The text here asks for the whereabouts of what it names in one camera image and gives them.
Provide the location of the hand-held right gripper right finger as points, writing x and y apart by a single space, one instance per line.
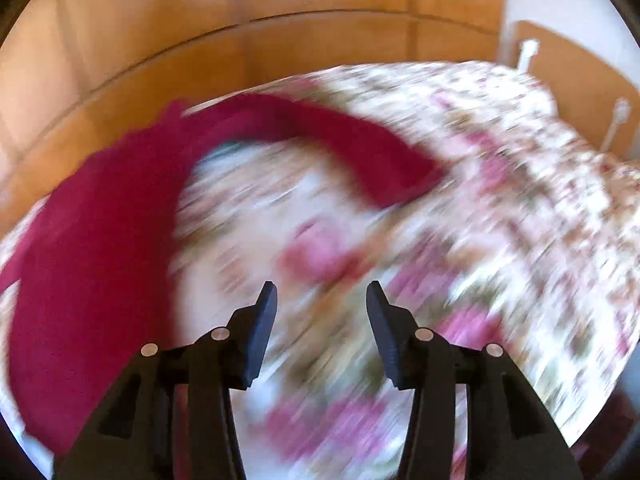
382 332

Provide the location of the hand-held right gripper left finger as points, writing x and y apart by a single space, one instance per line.
260 330

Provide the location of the red garment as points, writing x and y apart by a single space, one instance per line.
90 260

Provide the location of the wooden wardrobe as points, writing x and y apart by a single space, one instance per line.
300 35

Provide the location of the floral bedspread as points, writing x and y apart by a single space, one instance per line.
500 210

